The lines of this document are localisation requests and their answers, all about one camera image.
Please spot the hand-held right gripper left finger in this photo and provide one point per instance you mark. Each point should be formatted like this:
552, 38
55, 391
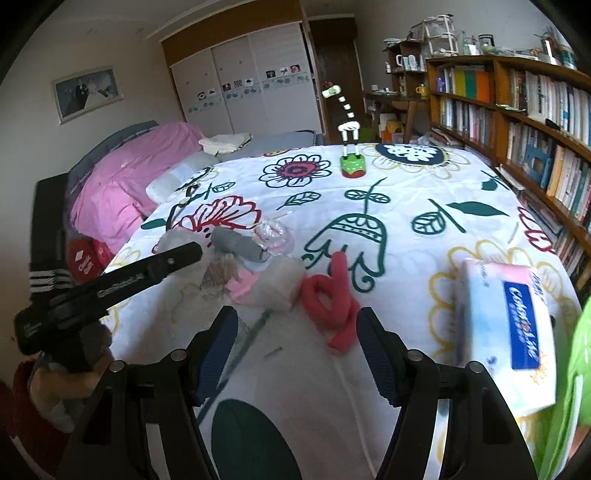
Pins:
217, 350

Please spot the tissue pack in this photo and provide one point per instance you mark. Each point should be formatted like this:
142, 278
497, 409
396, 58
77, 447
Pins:
503, 332

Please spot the red sock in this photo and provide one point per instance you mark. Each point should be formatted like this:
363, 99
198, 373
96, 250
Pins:
341, 318

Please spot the grey bed sheet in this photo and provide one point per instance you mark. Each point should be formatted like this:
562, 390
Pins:
277, 143

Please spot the framed photo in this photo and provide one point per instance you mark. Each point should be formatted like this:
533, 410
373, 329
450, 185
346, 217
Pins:
87, 94

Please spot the grey blue bedding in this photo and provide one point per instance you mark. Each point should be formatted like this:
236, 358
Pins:
99, 147

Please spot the folded white cloth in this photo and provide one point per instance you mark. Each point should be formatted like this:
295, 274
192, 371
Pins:
226, 143

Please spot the yellow mug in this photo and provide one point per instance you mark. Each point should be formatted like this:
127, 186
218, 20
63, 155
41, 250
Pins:
421, 91

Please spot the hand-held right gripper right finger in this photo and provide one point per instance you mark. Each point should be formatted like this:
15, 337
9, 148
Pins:
376, 355

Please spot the floral printed blanket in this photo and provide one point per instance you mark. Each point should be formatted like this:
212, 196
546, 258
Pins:
406, 230

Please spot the grey sock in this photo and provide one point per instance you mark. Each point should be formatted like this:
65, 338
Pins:
235, 244

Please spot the brown wooden door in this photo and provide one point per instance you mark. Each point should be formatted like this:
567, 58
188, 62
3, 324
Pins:
337, 60

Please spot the white frame rack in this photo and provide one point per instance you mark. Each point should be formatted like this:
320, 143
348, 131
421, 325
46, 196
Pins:
438, 34

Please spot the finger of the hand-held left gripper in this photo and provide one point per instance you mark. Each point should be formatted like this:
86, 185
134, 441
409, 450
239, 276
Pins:
157, 267

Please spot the striped giraffe toy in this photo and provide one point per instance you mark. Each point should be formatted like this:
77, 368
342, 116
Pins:
353, 166

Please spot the wooden bookshelf with books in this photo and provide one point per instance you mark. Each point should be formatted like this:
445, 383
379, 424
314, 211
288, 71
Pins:
531, 120

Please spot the pink cloth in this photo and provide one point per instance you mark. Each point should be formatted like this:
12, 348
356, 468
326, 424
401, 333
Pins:
240, 288

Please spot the small wooden cup shelf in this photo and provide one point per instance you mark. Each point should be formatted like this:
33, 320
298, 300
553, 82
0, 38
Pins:
406, 55

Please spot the red box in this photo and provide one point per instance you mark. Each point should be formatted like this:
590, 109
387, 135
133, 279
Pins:
85, 261

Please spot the green plastic basin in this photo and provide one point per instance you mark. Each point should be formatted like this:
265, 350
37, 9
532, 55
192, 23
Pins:
575, 397

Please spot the wooden desk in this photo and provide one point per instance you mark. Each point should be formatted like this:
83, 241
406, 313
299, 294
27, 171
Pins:
397, 104

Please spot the white sliding wardrobe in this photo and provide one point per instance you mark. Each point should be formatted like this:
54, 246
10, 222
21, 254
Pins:
249, 74

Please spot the green bin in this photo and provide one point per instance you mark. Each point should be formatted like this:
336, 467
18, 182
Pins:
364, 134

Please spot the clear bag with pink cloth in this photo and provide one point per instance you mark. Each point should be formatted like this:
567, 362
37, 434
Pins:
274, 235

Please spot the person's left forearm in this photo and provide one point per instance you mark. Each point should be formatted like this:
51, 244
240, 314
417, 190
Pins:
46, 397

